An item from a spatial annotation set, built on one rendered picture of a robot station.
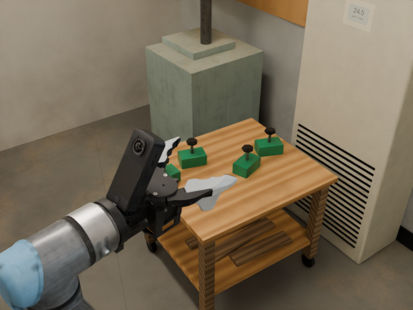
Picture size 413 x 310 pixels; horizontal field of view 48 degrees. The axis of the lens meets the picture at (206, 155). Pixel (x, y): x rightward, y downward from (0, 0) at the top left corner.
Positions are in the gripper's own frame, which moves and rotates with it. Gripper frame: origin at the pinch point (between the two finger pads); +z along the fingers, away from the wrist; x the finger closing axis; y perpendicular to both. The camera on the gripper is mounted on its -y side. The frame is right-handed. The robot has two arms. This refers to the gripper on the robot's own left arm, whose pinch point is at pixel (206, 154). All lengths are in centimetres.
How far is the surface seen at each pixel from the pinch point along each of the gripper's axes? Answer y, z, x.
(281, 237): 107, 85, -22
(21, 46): 89, 68, -206
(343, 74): 41, 118, -31
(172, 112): 99, 103, -113
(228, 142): 79, 88, -61
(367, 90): 41, 115, -19
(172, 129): 110, 104, -113
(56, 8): 70, 92, -204
